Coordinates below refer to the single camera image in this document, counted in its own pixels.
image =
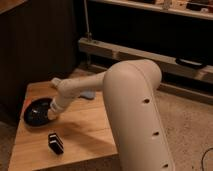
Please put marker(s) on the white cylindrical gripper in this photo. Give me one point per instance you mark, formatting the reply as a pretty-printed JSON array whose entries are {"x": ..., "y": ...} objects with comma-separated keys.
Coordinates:
[{"x": 57, "y": 106}]

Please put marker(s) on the black eraser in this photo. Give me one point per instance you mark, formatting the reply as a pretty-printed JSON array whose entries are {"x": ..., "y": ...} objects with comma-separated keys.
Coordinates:
[{"x": 55, "y": 144}]

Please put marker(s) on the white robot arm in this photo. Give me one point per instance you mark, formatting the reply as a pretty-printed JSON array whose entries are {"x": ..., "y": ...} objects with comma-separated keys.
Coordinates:
[{"x": 128, "y": 89}]

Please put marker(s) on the black round plate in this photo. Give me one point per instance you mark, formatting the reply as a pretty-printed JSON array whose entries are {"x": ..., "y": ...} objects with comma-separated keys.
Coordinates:
[{"x": 36, "y": 114}]

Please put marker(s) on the wooden low table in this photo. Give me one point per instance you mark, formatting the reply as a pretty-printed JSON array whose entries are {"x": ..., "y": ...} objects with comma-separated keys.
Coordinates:
[{"x": 86, "y": 136}]

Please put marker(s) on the metal pole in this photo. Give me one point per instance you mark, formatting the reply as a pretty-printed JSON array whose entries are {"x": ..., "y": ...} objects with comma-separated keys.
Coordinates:
[{"x": 88, "y": 32}]

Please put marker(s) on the black handle on ledge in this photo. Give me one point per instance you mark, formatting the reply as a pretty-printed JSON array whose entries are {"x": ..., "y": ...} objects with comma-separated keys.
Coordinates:
[{"x": 190, "y": 64}]

